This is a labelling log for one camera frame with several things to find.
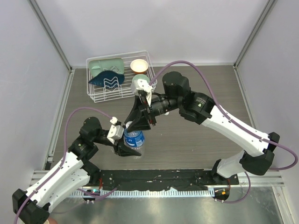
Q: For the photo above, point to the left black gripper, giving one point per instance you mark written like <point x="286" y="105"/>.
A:
<point x="120" y="149"/>

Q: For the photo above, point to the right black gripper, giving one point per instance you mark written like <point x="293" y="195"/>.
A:
<point x="140" y="120"/>

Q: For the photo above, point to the blue label water bottle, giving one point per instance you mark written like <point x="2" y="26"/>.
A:
<point x="135" y="140"/>

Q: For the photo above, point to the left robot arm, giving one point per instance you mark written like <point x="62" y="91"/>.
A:
<point x="34" y="205"/>

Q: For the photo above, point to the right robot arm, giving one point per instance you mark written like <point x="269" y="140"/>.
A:
<point x="257" y="154"/>

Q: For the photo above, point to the light green bowl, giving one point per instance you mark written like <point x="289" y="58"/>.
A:
<point x="142" y="77"/>

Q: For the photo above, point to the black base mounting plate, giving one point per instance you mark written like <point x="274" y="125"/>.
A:
<point x="158" y="180"/>

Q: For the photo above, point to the dark blue leaf plate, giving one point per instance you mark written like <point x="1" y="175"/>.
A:
<point x="108" y="79"/>

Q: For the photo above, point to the orange white bowl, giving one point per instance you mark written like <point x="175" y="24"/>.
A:
<point x="139" y="66"/>

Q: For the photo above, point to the light green divided plate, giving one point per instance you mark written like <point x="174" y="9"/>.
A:
<point x="112" y="64"/>

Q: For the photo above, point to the pink cup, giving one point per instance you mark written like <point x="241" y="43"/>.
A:
<point x="51" y="221"/>

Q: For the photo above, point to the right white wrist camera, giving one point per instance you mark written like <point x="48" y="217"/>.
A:
<point x="142" y="85"/>

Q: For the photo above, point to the white wire dish rack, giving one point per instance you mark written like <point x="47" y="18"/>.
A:
<point x="99" y="94"/>

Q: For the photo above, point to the white slotted cable duct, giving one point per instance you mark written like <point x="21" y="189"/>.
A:
<point x="164" y="193"/>

